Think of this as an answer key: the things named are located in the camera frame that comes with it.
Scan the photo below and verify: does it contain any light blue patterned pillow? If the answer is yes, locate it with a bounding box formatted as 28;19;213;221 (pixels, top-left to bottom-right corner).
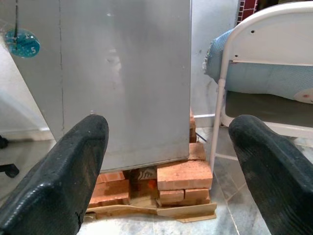
202;28;313;105

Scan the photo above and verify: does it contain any dark printed box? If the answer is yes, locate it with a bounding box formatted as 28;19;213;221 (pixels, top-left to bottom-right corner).
129;167;157;199

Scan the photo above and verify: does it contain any round teal sticker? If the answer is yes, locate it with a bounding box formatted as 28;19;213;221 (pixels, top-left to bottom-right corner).
4;28;41;59

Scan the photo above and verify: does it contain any small red clay brick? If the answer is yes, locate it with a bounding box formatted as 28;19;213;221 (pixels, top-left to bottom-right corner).
184;188;210;204
158;189;185;205

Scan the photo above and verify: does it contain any thin black hanging cord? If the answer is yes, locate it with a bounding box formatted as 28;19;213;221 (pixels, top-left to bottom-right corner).
14;0;20;51

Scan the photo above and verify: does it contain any black office chair base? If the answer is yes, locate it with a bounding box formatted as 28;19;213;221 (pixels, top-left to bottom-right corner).
0;134;20;178

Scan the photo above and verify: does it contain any silver metal panel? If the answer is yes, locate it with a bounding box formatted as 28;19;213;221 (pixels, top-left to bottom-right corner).
0;0;64;141

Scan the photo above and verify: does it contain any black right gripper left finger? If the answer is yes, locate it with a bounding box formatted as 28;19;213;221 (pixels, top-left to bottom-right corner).
0;114;110;235

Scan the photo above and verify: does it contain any white metal folding chair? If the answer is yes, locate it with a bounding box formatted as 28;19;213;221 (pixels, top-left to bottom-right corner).
209;1;313;174

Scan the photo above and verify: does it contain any flat brown cardboard sheet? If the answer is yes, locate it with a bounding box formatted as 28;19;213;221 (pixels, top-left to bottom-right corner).
84;202;218;223

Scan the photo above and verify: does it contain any maroon grid panel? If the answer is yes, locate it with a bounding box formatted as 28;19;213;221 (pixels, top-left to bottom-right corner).
236;0;260;25

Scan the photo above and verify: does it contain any silver fridge door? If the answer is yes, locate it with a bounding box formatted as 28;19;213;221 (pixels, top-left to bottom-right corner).
59;0;192;172

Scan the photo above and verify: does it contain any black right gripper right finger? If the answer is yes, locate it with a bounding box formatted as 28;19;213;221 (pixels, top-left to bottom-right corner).
228;114;313;235

